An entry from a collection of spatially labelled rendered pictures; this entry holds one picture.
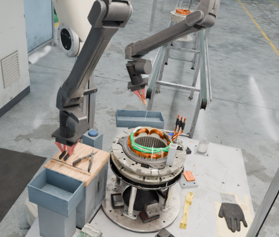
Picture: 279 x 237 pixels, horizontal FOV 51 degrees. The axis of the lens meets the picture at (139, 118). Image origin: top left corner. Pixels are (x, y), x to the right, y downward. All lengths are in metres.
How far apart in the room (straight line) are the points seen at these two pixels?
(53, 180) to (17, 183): 1.49
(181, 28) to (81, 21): 0.42
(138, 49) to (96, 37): 0.51
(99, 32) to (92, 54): 0.08
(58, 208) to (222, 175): 0.97
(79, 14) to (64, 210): 0.77
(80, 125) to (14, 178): 1.76
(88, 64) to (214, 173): 1.07
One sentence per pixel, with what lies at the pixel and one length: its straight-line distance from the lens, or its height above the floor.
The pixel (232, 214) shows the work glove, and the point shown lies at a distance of 1.53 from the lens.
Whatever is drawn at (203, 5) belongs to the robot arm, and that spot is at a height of 1.67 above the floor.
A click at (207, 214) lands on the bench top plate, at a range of 1.51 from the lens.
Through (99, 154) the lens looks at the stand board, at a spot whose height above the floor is 1.06.
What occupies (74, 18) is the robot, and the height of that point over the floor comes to 1.54.
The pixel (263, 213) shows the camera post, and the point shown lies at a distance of 1.18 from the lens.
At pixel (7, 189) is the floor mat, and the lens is 2.66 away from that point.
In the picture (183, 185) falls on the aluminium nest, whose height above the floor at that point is 0.80.
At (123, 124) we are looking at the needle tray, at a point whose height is 1.04.
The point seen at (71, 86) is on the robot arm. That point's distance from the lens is 1.00.
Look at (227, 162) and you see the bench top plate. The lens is 1.85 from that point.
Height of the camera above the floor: 1.85
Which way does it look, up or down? 31 degrees down
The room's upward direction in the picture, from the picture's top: 8 degrees clockwise
